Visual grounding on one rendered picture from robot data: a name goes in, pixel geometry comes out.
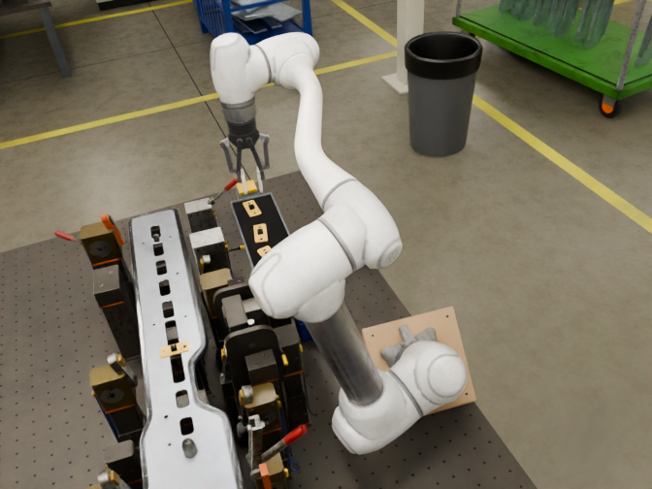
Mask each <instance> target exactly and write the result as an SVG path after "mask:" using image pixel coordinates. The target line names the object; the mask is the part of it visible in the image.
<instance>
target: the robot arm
mask: <svg viewBox="0 0 652 489"><path fill-rule="evenodd" d="M210 59H211V70H212V80H213V84H214V88H215V90H216V92H217V94H218V96H219V102H220V105H221V110H222V112H223V115H224V119H225V120H227V125H228V130H229V135H228V138H226V139H221V140H220V146H221V147H222V148H223V150H224V153H225V157H226V161H227V164H228V168H229V172H230V173H231V174H233V173H235V174H237V177H238V183H242V184H243V187H244V195H246V194H247V188H246V183H245V173H244V169H241V162H242V149H245V148H250V150H251V152H252V154H253V157H254V159H255V161H256V164H257V166H258V167H257V176H258V181H259V187H260V192H261V193H262V192H263V186H262V180H265V173H264V170H265V169H269V168H270V163H269V152H268V142H269V134H268V133H266V134H260V133H259V131H258V130H257V126H256V120H255V116H256V114H257V110H256V103H255V95H254V91H256V90H257V89H259V88H260V87H262V86H263V85H265V84H268V83H272V82H273V83H274V84H276V85H280V86H283V87H284V88H286V89H295V88H296V89H297V90H298V91H299V92H300V94H301V101H300V108H299V114H298V121H297V127H296V134H295V155H296V159H297V163H298V165H299V168H300V170H301V172H302V174H303V176H304V178H305V179H306V181H307V183H308V184H309V186H310V189H311V190H312V192H313V194H314V196H315V197H316V199H317V201H318V203H319V205H320V207H321V209H322V210H323V211H324V212H325V213H324V214H323V215H322V216H320V217H319V218H318V219H317V220H315V221H314V222H313V223H311V224H309V225H307V226H304V227H302V228H301V229H299V230H298V231H296V232H294V233H293V234H291V235H290V236H288V237H287V238H286V239H284V240H283V241H282V242H280V243H279V244H277V245H276V246H275V247H273V248H272V249H271V250H270V251H268V252H267V253H266V254H265V255H264V256H263V258H262V259H261V260H260V261H259V262H258V264H257V265H256V266H255V268H254V269H253V271H252V273H251V274H250V279H249V281H248V285H249V288H250V290H251V292H252V294H253V296H254V298H255V300H256V301H257V303H258V305H259V306H260V308H261V309H262V311H264V312H265V313H266V314H267V315H269V316H271V317H273V318H279V319H281V318H288V317H290V316H294V317H295V318H296V319H298V320H301V321H303V322H304V323H305V325H306V327H307V329H308V330H309V332H310V335H311V336H312V338H313V340H314V342H315V343H316V345H317V347H318V348H319V350H320V352H321V354H322V355H323V356H324V358H325V360H326V361H327V363H328V365H329V367H330V368H331V370H332V372H333V374H334V375H335V377H336V379H337V381H338V382H339V384H340V386H341V390H340V395H339V401H340V403H339V406H338V407H337V408H336V409H335V412H334V415H333V419H332V423H333V424H332V428H333V431H334V432H335V434H336V436H337V437H338V438H339V440H340V441H341V442H342V444H343V445H344V446H345V448H346V449H347V450H348V451H349V452H350V453H352V454H358V455H361V454H367V453H371V452H374V451H377V450H379V449H381V448H382V447H384V446H385V445H387V444H388V443H390V442H391V441H393V440H394V439H396V438H397V437H398V436H400V435H401V434H402V433H404V432H405V431H406V430H407V429H408V428H410V427H411V426H412V425H413V424H414V423H415V422H416V421H417V420H418V419H420V418H421V417H422V416H424V415H425V414H427V413H429V412H431V411H432V410H434V409H436V408H439V407H441V406H443V405H445V404H449V403H451V402H453V401H455V400H456V399H457V398H458V397H459V396H460V395H461V394H462V392H463V391H464V389H465V387H466V384H467V379H468V374H467V368H466V365H465V363H464V362H463V361H462V359H461V357H460V356H459V354H458V353H457V352H456V351H455V350H454V349H453V348H451V347H450V346H448V345H446V344H443V343H440V342H438V339H437V334H436V330H435V329H434V328H432V327H428V328H426V329H425V330H424V331H423V332H422V333H420V334H418V335H416V336H413V335H412V333H411V331H410V330H409V328H408V326H407V325H406V326H404V325H403V326H401V327H400V328H399V331H400V335H401V338H402V342H401V343H399V344H397V345H395V346H392V347H386V348H383V349H382V350H381V357H382V358H383V359H384V360H385V361H386V363H387V365H388V367H389V370H388V371H387V372H383V371H381V370H378V369H377V368H376V367H375V363H374V361H373V359H372V357H371V355H370V353H369V351H368V349H367V347H366V345H365V343H364V341H363V339H362V337H361V335H360V333H359V331H358V329H357V326H356V324H355V322H354V320H353V318H352V316H351V314H350V312H349V310H348V307H347V305H346V303H345V301H344V299H343V298H344V288H345V278H346V277H348V276H349V275H350V274H352V273H353V272H355V271H356V270H358V269H360V268H362V267H363V266H365V265H367V266H368V267H369V268H370V269H381V268H383V267H387V266H389V265H390V264H392V263H393V262H394V261H395V260H396V259H397V257H398V256H399V255H400V253H401V251H402V248H403V245H402V242H401V239H400V235H399V231H398V228H397V226H396V224H395V222H394V220H393V218H392V216H391V215H390V213H389V212H388V210H387V209H386V208H385V207H384V206H383V205H382V203H381V202H380V201H379V200H378V199H377V198H376V196H375V195H374V194H373V192H372V191H370V190H369V189H368V188H367V187H365V186H364V185H363V184H362V183H361V182H360V181H358V180H357V179H356V178H354V177H353V176H352V175H350V174H349V173H347V172H346V171H344V170H343V169H342V168H340V167H339V166H338V165H336V164H335V163H334V162H332V161H331V160H330V159H329V158H328V157H327V156H326V155H325V154H324V152H323V150H322V147H321V122H322V101H323V99H322V89H321V85H320V83H319V80H318V79H317V77H316V75H315V73H314V72H313V67H314V66H315V65H316V63H317V61H318V59H319V46H318V44H317V42H316V41H315V40H314V38H313V37H312V36H311V35H309V34H306V33H300V32H293V33H286V34H282V35H278V36H275V37H272V38H269V39H266V40H264V41H262V42H260V43H258V44H255V45H252V46H249V45H248V43H247V41H246V40H245V39H244V38H243V37H242V36H241V35H240V34H238V33H226V34H223V35H220V36H218V37H217V38H215V39H214V40H213V41H212V43H211V51H210ZM259 138H260V139H261V142H262V143H263V148H264V158H265V163H262V161H261V158H260V156H259V153H258V151H257V148H256V145H255V144H256V142H257V141H258V139H259ZM229 142H231V143H232V144H233V145H234V146H235V147H236V148H237V167H234V165H233V161H232V157H231V153H230V149H229Z"/></svg>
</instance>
